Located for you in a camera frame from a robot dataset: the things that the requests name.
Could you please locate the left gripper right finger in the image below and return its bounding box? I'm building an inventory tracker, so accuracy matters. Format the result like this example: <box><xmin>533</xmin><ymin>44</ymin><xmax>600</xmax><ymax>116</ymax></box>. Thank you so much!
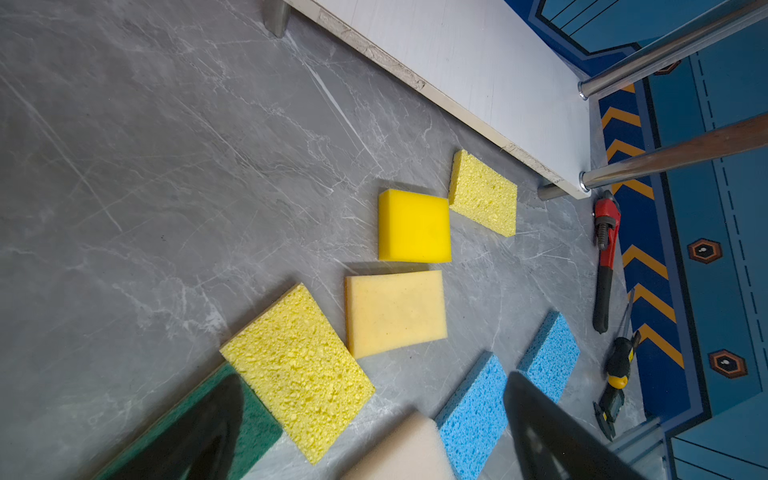
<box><xmin>503</xmin><ymin>371</ymin><xmax>641</xmax><ymax>479</ymax></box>

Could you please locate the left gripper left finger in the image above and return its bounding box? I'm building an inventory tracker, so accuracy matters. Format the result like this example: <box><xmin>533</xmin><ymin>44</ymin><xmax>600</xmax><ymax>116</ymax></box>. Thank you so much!
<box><xmin>108</xmin><ymin>375</ymin><xmax>243</xmax><ymax>479</ymax></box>

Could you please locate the pale yellow orange-backed sponge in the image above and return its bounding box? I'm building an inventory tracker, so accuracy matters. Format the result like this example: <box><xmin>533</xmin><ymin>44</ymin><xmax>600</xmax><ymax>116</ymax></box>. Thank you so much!
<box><xmin>345</xmin><ymin>270</ymin><xmax>448</xmax><ymax>360</ymax></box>

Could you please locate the bright yellow foam sponge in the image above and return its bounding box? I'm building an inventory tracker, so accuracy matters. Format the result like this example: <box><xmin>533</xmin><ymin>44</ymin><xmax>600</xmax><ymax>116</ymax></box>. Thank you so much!
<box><xmin>378</xmin><ymin>189</ymin><xmax>452</xmax><ymax>263</ymax></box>

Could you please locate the white two-tier shelf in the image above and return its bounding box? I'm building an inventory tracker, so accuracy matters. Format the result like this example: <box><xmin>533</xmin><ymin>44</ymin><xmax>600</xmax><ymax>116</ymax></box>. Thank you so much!
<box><xmin>263</xmin><ymin>1</ymin><xmax>767</xmax><ymax>200</ymax></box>

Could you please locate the green scouring sponge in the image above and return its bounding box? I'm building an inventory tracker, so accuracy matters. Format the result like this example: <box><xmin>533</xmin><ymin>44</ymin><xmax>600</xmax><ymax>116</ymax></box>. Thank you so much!
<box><xmin>95</xmin><ymin>362</ymin><xmax>283</xmax><ymax>479</ymax></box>

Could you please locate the blue cellulose sponge right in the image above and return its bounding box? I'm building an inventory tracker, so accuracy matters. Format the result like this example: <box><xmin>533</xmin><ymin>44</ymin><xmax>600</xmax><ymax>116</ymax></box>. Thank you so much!
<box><xmin>517</xmin><ymin>311</ymin><xmax>580</xmax><ymax>403</ymax></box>

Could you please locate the blue cellulose sponge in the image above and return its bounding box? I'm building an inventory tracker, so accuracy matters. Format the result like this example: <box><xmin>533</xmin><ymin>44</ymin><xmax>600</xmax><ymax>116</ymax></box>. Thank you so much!
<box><xmin>435</xmin><ymin>351</ymin><xmax>508</xmax><ymax>479</ymax></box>
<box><xmin>517</xmin><ymin>311</ymin><xmax>580</xmax><ymax>403</ymax></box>

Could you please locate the blue cellulose sponge left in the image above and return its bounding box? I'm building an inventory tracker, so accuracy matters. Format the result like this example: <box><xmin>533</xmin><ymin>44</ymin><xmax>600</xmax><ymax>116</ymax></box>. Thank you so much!
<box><xmin>435</xmin><ymin>351</ymin><xmax>508</xmax><ymax>479</ymax></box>

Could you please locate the black yellow screwdriver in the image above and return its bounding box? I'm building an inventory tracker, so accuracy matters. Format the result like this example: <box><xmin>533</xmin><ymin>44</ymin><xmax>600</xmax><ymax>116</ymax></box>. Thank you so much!
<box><xmin>604</xmin><ymin>287</ymin><xmax>642</xmax><ymax>390</ymax></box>

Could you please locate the beige foam sponge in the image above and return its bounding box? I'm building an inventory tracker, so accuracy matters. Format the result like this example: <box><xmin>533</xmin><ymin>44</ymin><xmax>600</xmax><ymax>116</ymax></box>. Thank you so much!
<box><xmin>341</xmin><ymin>411</ymin><xmax>455</xmax><ymax>480</ymax></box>

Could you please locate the red pipe wrench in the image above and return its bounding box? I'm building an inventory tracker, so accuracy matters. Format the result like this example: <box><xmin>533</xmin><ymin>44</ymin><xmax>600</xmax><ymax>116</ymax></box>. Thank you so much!
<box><xmin>592</xmin><ymin>190</ymin><xmax>621</xmax><ymax>334</ymax></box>

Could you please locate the light yellow cellulose sponge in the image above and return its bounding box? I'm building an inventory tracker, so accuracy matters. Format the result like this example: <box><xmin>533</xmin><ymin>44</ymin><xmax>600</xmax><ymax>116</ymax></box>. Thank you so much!
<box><xmin>449</xmin><ymin>150</ymin><xmax>518</xmax><ymax>237</ymax></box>

